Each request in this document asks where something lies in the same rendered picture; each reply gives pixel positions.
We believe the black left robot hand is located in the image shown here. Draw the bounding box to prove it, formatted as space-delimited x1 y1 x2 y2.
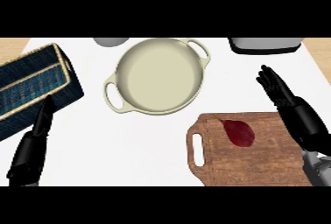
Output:
5 94 58 187

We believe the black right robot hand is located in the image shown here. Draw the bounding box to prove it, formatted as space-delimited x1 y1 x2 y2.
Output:
255 64 331 157

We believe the brown wooden cutting board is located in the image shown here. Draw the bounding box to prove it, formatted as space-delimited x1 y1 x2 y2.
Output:
185 111 314 187

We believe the dark blue woven basket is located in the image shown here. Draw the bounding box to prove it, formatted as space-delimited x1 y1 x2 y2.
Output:
0 42 86 143

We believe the grey and black appliance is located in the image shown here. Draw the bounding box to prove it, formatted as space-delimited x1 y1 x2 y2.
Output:
227 38 307 56

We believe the grey round object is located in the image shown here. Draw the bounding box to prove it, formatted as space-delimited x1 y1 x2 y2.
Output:
92 38 131 48

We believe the cream two-handled pot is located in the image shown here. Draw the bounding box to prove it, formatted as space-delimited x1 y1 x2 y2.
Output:
103 38 213 116

